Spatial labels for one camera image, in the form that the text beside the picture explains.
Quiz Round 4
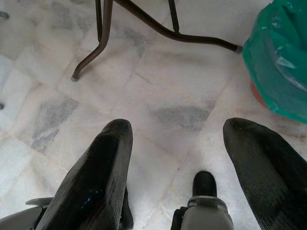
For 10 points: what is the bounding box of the grey robot right leg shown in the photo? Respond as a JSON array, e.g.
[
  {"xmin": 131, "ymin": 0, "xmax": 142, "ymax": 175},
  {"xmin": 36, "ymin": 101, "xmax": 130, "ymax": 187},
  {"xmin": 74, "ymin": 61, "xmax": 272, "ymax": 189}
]
[{"xmin": 173, "ymin": 195, "xmax": 235, "ymax": 230}]

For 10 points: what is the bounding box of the straight brown metal table strut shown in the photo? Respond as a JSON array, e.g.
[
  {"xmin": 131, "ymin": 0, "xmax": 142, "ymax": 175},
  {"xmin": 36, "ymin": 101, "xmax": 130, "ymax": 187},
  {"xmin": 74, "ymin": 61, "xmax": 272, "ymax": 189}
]
[{"xmin": 168, "ymin": 0, "xmax": 180, "ymax": 34}]

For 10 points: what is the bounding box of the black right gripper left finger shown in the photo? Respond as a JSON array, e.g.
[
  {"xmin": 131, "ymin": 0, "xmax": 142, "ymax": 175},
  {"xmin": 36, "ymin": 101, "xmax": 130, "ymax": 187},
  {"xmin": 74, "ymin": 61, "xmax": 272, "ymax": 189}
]
[{"xmin": 42, "ymin": 119, "xmax": 134, "ymax": 230}]

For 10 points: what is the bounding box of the black robot right foot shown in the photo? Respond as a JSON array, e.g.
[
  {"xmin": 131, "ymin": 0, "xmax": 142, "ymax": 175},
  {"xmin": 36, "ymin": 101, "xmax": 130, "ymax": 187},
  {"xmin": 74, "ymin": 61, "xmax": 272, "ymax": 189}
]
[{"xmin": 192, "ymin": 170, "xmax": 218, "ymax": 199}]

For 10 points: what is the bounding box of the long curved brown table leg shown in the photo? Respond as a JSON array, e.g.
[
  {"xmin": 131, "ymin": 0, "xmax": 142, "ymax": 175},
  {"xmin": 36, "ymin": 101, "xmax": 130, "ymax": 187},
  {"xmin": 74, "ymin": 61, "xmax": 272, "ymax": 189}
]
[{"xmin": 117, "ymin": 0, "xmax": 243, "ymax": 53}]

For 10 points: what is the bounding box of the green plastic bin bag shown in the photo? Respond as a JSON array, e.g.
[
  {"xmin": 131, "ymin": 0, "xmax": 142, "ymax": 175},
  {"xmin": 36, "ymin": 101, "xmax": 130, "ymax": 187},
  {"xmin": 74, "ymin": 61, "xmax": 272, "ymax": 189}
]
[{"xmin": 242, "ymin": 0, "xmax": 307, "ymax": 125}]

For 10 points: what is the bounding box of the short curved brown table leg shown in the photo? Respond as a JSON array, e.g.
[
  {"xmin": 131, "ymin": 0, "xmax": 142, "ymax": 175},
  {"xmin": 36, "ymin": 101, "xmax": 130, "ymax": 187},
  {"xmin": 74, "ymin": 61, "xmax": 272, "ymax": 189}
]
[{"xmin": 71, "ymin": 0, "xmax": 114, "ymax": 83}]

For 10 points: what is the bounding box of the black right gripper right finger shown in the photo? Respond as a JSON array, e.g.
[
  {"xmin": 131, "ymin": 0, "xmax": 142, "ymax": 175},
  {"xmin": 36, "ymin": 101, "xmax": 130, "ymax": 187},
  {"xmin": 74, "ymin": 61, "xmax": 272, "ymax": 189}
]
[{"xmin": 223, "ymin": 117, "xmax": 307, "ymax": 230}]

